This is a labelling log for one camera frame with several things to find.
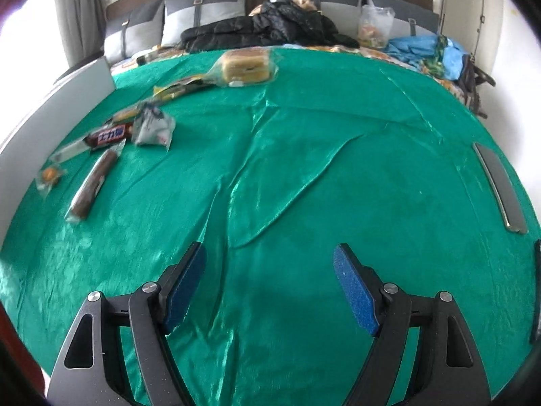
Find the white storage box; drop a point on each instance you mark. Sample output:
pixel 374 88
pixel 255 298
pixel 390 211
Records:
pixel 63 97

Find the long silver snack packet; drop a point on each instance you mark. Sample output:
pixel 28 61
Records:
pixel 69 151

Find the clear plastic bag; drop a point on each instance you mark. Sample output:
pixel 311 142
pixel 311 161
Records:
pixel 376 25

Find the grey curtain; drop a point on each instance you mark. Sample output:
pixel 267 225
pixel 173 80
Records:
pixel 80 8

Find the small clear orange snack packet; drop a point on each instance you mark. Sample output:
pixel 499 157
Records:
pixel 50 174

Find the dark brown bag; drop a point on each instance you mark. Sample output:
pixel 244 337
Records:
pixel 471 76

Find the blue cloth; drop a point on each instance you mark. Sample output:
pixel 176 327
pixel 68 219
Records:
pixel 416 50

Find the long yellow snack packet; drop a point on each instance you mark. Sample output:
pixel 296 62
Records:
pixel 126 115

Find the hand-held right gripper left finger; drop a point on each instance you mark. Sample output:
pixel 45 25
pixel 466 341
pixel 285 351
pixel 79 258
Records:
pixel 186 292

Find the white and blue triangular packet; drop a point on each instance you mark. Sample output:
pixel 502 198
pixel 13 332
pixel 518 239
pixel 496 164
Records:
pixel 152 129

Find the yellow and black snack packet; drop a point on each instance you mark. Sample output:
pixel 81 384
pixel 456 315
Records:
pixel 181 89

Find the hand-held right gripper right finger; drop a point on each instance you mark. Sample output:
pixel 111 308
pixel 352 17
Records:
pixel 355 292

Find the black puffer jacket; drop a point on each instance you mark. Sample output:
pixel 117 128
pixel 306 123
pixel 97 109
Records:
pixel 262 25

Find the brown sausage stick packet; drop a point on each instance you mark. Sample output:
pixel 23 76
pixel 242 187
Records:
pixel 91 186

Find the brown chocolate bar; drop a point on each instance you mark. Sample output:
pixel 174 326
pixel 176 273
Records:
pixel 110 136

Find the bread in clear packet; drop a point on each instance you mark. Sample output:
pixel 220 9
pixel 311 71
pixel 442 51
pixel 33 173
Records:
pixel 247 67

